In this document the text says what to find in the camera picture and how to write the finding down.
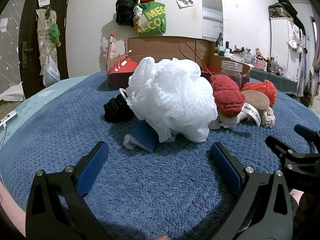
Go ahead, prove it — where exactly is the door handle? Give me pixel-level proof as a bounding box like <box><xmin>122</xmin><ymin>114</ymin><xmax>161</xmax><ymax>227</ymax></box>
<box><xmin>22</xmin><ymin>41</ymin><xmax>33</xmax><ymax>69</ymax></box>

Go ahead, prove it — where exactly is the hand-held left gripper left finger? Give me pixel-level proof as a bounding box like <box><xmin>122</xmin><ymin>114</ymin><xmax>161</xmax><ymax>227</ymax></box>
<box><xmin>26</xmin><ymin>141</ymin><xmax>112</xmax><ymax>240</ymax></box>

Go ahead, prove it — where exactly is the case on wardrobe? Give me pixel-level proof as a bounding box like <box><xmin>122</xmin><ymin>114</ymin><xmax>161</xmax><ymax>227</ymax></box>
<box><xmin>268</xmin><ymin>2</ymin><xmax>290</xmax><ymax>18</ymax></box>

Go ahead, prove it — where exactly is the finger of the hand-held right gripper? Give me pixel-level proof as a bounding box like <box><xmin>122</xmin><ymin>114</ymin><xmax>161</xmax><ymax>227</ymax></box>
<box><xmin>265</xmin><ymin>135</ymin><xmax>298</xmax><ymax>167</ymax></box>
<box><xmin>294</xmin><ymin>124</ymin><xmax>320</xmax><ymax>146</ymax></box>

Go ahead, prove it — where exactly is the cardboard box with red lining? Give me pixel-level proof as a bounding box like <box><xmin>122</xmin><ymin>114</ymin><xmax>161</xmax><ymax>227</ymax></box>
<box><xmin>107</xmin><ymin>36</ymin><xmax>253</xmax><ymax>90</ymax></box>

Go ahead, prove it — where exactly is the clear jar with lid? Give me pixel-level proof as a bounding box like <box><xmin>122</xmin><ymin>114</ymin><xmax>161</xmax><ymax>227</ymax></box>
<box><xmin>220</xmin><ymin>60</ymin><xmax>243</xmax><ymax>90</ymax></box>

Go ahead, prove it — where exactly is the brown round pad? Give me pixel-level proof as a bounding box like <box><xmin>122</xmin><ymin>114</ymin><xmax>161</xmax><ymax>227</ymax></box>
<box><xmin>241</xmin><ymin>90</ymin><xmax>270</xmax><ymax>111</ymax></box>

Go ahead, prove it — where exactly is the pale pink plush toy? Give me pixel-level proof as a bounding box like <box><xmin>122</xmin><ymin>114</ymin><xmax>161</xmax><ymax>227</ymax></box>
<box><xmin>100</xmin><ymin>39</ymin><xmax>117</xmax><ymax>58</ymax></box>

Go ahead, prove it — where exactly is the clear plastic bag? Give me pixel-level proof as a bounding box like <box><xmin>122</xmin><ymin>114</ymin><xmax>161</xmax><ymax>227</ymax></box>
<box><xmin>42</xmin><ymin>55</ymin><xmax>61</xmax><ymax>87</ymax></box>

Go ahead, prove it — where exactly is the green tote bag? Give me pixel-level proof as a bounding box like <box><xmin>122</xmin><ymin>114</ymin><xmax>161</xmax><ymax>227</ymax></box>
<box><xmin>134</xmin><ymin>1</ymin><xmax>167</xmax><ymax>36</ymax></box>

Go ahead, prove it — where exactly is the white mesh bath pouf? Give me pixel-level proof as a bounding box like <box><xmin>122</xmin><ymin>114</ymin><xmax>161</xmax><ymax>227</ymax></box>
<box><xmin>119</xmin><ymin>57</ymin><xmax>218</xmax><ymax>143</ymax></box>

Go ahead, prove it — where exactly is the dark clothes pile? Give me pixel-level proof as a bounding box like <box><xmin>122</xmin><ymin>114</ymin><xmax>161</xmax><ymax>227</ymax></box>
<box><xmin>277</xmin><ymin>0</ymin><xmax>307</xmax><ymax>35</ymax></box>

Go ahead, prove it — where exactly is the dark wooden door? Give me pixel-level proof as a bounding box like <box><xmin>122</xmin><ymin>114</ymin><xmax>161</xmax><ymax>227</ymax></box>
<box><xmin>21</xmin><ymin>0</ymin><xmax>72</xmax><ymax>99</ymax></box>

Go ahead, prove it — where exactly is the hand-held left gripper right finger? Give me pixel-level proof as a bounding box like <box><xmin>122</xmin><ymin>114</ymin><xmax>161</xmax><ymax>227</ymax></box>
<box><xmin>210</xmin><ymin>142</ymin><xmax>293</xmax><ymax>240</ymax></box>

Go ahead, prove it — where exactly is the green plush toy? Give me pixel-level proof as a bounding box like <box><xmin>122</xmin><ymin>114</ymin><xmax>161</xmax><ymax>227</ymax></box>
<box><xmin>49</xmin><ymin>24</ymin><xmax>61</xmax><ymax>47</ymax></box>

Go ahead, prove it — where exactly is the wall mirror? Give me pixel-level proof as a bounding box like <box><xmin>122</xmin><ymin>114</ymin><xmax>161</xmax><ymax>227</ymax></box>
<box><xmin>202</xmin><ymin>0</ymin><xmax>223</xmax><ymax>42</ymax></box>

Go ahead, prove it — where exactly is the black bag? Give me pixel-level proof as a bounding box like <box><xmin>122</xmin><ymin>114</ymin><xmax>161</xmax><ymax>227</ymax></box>
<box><xmin>115</xmin><ymin>0</ymin><xmax>137</xmax><ymax>27</ymax></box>

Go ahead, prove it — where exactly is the hanging door organizer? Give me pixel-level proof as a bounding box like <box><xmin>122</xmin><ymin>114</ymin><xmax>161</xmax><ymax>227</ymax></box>
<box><xmin>36</xmin><ymin>7</ymin><xmax>59</xmax><ymax>75</ymax></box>

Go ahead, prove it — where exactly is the blue and white cloth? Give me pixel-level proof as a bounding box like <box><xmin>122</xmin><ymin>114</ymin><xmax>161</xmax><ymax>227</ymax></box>
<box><xmin>123</xmin><ymin>122</ymin><xmax>160</xmax><ymax>153</ymax></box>

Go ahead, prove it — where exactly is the white refrigerator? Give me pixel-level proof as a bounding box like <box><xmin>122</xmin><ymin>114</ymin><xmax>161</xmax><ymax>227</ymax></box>
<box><xmin>269</xmin><ymin>16</ymin><xmax>308</xmax><ymax>98</ymax></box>

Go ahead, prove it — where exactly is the orange red knitted scrunchie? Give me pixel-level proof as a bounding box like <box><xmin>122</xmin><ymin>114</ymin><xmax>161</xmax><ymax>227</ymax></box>
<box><xmin>241</xmin><ymin>79</ymin><xmax>277</xmax><ymax>108</ymax></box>

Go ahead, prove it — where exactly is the clutter of bottles and cosmetics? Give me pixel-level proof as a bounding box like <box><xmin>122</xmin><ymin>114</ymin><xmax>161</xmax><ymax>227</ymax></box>
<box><xmin>215</xmin><ymin>40</ymin><xmax>290</xmax><ymax>77</ymax></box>

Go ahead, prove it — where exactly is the light blue bed sheet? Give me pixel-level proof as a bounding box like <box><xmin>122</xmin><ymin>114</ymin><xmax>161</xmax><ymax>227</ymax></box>
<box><xmin>21</xmin><ymin>75</ymin><xmax>100</xmax><ymax>113</ymax></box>

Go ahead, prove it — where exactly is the dark red knitted hat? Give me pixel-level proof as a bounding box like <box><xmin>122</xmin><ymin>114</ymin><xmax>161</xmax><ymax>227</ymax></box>
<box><xmin>209</xmin><ymin>75</ymin><xmax>262</xmax><ymax>127</ymax></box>

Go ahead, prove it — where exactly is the stick with red cap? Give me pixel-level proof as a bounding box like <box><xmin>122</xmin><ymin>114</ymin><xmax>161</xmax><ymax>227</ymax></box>
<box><xmin>107</xmin><ymin>32</ymin><xmax>115</xmax><ymax>62</ymax></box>

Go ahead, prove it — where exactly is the person's pink clothing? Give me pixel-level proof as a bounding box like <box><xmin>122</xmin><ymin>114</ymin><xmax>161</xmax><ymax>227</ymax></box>
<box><xmin>0</xmin><ymin>180</ymin><xmax>27</xmax><ymax>238</ymax></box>

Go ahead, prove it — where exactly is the white small device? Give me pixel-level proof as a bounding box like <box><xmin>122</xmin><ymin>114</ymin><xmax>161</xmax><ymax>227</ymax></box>
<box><xmin>0</xmin><ymin>110</ymin><xmax>18</xmax><ymax>132</ymax></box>

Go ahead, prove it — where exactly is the black knitted scrunchie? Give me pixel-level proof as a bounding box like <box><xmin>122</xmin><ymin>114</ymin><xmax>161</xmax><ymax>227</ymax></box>
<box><xmin>103</xmin><ymin>96</ymin><xmax>135</xmax><ymax>123</ymax></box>

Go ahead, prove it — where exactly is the thin red cord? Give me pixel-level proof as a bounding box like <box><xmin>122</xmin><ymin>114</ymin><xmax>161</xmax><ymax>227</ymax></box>
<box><xmin>179</xmin><ymin>41</ymin><xmax>215</xmax><ymax>77</ymax></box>

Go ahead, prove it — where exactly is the table with dark green cloth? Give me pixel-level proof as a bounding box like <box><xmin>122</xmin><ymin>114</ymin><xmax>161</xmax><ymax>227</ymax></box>
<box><xmin>250</xmin><ymin>67</ymin><xmax>298</xmax><ymax>98</ymax></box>

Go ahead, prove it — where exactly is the pink curtain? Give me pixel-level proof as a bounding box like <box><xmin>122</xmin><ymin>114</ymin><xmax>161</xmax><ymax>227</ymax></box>
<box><xmin>311</xmin><ymin>6</ymin><xmax>320</xmax><ymax>75</ymax></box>

